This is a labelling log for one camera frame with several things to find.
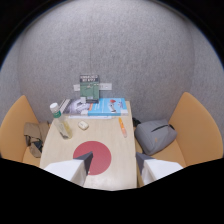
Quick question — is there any white wall socket plate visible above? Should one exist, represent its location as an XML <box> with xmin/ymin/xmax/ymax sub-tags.
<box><xmin>73</xmin><ymin>82</ymin><xmax>113</xmax><ymax>92</ymax></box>

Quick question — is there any clear plastic bottle white cap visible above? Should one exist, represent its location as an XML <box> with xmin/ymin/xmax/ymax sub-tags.
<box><xmin>49</xmin><ymin>102</ymin><xmax>74</xmax><ymax>140</ymax></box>

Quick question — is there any small cream oval case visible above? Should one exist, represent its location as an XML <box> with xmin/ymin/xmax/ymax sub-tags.
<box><xmin>77</xmin><ymin>120</ymin><xmax>90</xmax><ymax>131</ymax></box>

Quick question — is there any grey black book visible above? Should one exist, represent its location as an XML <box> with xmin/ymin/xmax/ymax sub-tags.
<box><xmin>59</xmin><ymin>97</ymin><xmax>92</xmax><ymax>116</ymax></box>

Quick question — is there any red round mat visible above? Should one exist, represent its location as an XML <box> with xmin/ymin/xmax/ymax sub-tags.
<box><xmin>72</xmin><ymin>140</ymin><xmax>112</xmax><ymax>176</ymax></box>

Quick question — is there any white flat book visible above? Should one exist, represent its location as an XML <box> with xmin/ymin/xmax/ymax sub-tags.
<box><xmin>68</xmin><ymin>114</ymin><xmax>113</xmax><ymax>120</ymax></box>

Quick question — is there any orange bench seat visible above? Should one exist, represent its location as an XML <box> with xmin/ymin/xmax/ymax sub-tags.
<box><xmin>134</xmin><ymin>91</ymin><xmax>224</xmax><ymax>188</ymax></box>
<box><xmin>0</xmin><ymin>94</ymin><xmax>42</xmax><ymax>168</ymax></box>

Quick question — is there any orange pen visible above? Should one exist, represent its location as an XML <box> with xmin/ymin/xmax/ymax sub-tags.
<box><xmin>118</xmin><ymin>117</ymin><xmax>128</xmax><ymax>139</ymax></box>

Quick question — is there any grey backpack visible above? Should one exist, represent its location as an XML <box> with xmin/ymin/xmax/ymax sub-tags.
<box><xmin>133</xmin><ymin>118</ymin><xmax>178</xmax><ymax>157</ymax></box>

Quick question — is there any blue book with red print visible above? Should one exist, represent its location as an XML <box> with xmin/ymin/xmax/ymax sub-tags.
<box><xmin>87</xmin><ymin>97</ymin><xmax>129</xmax><ymax>117</ymax></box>

